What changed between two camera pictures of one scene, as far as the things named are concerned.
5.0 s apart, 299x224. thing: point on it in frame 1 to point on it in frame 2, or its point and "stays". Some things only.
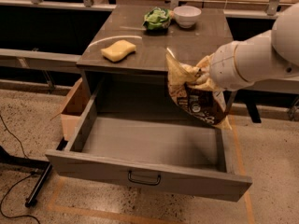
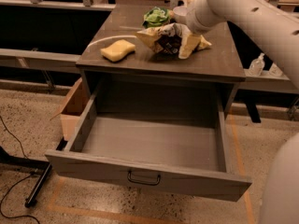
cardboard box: [73, 109] stays
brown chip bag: [203, 103] to [168, 38]
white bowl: [187, 16] stays
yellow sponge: [119, 50] stays
